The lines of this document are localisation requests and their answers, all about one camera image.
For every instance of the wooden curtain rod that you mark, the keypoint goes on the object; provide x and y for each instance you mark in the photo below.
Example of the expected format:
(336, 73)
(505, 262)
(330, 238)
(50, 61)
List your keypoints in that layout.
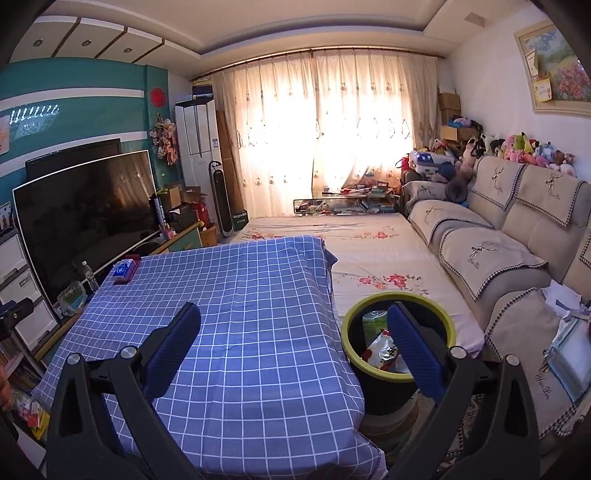
(318, 54)

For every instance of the beige sofa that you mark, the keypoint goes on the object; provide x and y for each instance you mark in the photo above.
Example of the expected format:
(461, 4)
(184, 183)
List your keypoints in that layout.
(498, 258)

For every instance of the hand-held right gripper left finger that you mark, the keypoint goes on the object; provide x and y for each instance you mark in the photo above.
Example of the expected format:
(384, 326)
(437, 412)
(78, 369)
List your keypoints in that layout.
(171, 350)

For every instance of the stack of cardboard boxes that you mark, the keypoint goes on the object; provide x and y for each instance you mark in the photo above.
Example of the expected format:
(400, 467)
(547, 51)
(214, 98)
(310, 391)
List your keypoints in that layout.
(449, 104)

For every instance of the smaller black television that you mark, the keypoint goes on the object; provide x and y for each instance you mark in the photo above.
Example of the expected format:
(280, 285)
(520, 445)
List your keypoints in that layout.
(64, 154)

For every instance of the blue checked tablecloth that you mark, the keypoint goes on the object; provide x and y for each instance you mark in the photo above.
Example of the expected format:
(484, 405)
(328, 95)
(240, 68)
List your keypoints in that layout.
(258, 346)

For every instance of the black yellow-rimmed trash bin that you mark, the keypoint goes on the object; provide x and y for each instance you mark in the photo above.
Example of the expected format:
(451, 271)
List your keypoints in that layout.
(355, 339)

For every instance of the black white tall box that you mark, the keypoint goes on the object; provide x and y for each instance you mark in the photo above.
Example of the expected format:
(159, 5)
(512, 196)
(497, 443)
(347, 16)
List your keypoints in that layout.
(157, 212)

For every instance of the cluttered glass coffee table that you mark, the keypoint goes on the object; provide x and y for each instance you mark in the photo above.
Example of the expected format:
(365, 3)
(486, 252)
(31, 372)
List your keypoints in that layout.
(346, 205)

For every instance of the hanging flower decoration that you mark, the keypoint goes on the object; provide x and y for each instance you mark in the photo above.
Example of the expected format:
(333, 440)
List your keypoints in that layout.
(165, 141)

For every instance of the blue star-print bag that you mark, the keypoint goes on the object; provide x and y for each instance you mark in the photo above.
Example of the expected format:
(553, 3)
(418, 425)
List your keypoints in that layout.
(427, 159)

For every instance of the red fire extinguisher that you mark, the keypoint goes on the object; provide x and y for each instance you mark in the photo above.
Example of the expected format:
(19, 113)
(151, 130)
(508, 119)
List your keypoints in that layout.
(203, 214)

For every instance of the ceiling air vent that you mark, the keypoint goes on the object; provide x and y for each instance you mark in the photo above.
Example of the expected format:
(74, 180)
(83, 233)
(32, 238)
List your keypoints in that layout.
(475, 17)

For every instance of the green yellow television cabinet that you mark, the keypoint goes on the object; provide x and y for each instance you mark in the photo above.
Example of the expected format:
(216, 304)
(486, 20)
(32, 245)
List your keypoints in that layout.
(184, 242)

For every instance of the cream embroidered curtains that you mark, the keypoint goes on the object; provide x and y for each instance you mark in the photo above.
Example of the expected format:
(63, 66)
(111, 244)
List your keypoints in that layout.
(332, 129)

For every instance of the blue tissue pack on red box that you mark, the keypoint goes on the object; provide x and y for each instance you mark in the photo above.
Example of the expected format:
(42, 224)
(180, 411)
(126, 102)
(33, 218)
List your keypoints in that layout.
(137, 263)

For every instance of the framed flower painting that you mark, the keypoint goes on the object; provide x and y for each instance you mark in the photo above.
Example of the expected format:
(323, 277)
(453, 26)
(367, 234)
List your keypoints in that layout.
(558, 64)

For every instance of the white drawer unit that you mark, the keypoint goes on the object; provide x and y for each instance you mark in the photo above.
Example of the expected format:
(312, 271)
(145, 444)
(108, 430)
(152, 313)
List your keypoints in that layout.
(18, 267)

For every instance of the large black television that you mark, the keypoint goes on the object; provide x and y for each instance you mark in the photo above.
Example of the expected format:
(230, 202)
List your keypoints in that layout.
(83, 217)

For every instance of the dark green box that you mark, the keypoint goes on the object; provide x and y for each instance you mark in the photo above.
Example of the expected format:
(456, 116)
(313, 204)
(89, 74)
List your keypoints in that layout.
(240, 220)

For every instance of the floral bed sheet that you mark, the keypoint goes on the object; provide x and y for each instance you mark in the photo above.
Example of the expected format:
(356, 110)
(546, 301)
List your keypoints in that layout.
(369, 258)

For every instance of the white loose papers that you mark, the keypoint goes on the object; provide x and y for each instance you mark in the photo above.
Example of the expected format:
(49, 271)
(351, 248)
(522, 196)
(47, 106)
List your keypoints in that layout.
(561, 297)

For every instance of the white standing air conditioner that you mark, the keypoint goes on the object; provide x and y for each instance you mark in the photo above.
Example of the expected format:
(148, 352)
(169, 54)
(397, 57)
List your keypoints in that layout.
(196, 138)

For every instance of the black tower fan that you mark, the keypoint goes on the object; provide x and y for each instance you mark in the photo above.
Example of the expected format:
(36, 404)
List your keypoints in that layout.
(220, 194)

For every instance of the dark blue box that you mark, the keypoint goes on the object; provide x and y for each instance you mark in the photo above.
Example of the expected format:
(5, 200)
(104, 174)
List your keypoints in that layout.
(203, 91)

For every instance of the clear plastic folder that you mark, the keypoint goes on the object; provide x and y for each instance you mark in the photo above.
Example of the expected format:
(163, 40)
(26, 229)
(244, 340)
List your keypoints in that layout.
(572, 360)

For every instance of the green white cylindrical can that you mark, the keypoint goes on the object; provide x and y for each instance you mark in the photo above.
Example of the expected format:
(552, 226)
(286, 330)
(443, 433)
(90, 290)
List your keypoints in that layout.
(375, 325)

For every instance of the pile of colourful books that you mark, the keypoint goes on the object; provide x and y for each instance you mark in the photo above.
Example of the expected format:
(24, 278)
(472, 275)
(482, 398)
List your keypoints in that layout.
(30, 413)

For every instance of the tan storage basket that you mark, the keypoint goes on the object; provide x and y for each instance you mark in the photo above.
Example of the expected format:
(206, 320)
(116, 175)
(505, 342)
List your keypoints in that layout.
(208, 236)

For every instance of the clear water bottle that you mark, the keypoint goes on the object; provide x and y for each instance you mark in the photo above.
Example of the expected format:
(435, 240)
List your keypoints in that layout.
(90, 279)

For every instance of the blue tissue packet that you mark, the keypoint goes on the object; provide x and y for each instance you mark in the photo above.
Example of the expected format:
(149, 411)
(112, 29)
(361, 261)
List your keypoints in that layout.
(123, 270)

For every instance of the red round wall sticker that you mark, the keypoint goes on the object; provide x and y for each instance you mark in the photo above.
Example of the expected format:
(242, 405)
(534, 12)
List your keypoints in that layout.
(158, 97)

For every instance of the open cardboard box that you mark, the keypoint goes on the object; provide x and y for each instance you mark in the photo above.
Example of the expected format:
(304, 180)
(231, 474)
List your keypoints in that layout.
(190, 194)

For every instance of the red snack wrapper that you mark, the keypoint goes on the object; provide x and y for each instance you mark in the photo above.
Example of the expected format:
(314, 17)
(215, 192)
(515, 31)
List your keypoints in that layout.
(381, 350)

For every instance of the pink wall poster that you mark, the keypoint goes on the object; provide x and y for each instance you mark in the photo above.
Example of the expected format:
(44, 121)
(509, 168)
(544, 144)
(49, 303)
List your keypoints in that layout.
(4, 134)

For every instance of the row of plush toys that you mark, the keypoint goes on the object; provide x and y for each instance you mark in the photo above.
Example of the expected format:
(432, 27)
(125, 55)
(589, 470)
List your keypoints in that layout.
(517, 147)

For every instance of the clear glass container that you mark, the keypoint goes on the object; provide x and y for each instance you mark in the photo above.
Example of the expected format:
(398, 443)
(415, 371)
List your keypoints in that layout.
(71, 297)

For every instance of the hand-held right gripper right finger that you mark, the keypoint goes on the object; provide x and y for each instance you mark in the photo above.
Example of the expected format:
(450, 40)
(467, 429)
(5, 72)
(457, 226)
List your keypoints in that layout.
(415, 350)

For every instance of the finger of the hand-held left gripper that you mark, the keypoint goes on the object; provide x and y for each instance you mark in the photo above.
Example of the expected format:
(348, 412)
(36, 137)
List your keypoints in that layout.
(16, 310)
(8, 331)

